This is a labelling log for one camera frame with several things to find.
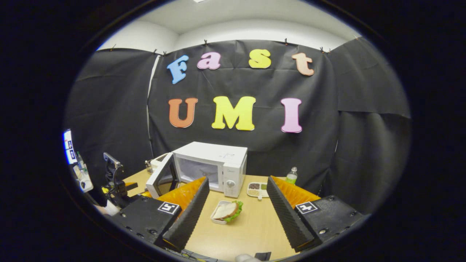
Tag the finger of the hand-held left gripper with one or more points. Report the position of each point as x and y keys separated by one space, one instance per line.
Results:
x=131 y=186
x=145 y=194

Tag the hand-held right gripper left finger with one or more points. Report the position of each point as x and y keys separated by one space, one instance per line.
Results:
x=189 y=214

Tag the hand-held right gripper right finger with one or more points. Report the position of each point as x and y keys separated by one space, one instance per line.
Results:
x=287 y=218

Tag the sandwich with lettuce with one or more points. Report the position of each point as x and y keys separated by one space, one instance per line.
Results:
x=225 y=210

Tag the white microwave oven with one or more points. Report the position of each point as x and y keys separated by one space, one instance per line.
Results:
x=214 y=151

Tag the white rectangular tray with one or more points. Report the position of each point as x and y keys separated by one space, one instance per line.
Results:
x=217 y=206

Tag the white box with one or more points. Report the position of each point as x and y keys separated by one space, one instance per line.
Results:
x=84 y=182

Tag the white toaster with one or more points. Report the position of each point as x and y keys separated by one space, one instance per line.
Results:
x=158 y=160

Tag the clear plastic bottle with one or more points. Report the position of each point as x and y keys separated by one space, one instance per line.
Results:
x=81 y=162

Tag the green label drink bottle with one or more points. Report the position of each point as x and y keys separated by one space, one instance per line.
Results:
x=291 y=178

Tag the divided plate of grains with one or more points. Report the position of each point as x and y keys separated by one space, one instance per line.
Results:
x=255 y=193

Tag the blue and white sign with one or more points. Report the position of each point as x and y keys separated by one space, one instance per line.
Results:
x=68 y=145

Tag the black backdrop cloth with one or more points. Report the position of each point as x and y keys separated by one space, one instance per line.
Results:
x=327 y=145

